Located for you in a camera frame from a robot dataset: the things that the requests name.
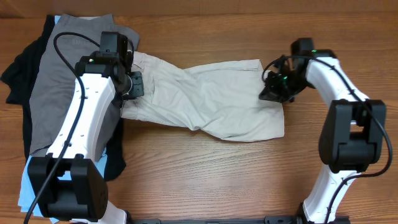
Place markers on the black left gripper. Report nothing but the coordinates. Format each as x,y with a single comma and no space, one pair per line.
138,89

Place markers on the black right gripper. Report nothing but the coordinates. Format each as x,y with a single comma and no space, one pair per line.
271,91

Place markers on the beige khaki shorts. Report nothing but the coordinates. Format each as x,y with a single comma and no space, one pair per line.
220,99

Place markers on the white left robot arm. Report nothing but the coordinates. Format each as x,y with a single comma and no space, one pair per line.
66,183

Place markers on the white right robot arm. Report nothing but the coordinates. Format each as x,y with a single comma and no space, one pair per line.
353,143

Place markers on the grey shorts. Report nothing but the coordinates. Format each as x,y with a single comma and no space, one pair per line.
53,89

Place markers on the black garment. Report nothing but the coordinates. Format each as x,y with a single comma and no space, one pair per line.
21,75

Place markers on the light blue garment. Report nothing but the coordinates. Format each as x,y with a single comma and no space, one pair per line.
27,195

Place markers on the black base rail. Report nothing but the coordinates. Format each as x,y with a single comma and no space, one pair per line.
265,220

